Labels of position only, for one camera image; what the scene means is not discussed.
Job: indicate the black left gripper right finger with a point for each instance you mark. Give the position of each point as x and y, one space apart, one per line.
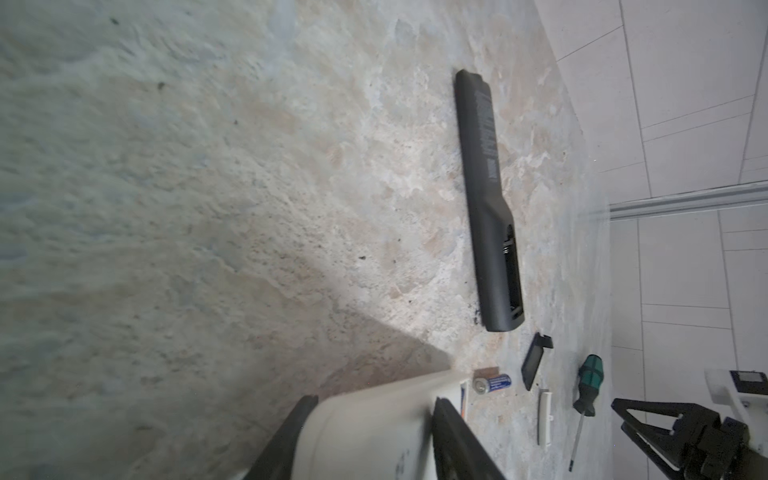
457 452

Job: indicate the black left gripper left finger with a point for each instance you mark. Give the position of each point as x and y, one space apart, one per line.
276 460

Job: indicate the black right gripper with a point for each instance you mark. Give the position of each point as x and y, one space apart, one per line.
688 441

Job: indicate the red white remote control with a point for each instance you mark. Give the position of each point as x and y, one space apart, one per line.
383 432

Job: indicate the green black screwdriver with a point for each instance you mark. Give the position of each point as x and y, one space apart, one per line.
590 379

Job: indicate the black battery cover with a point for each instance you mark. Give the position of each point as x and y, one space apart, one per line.
533 358

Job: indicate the black remote control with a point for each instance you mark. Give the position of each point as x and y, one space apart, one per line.
491 221

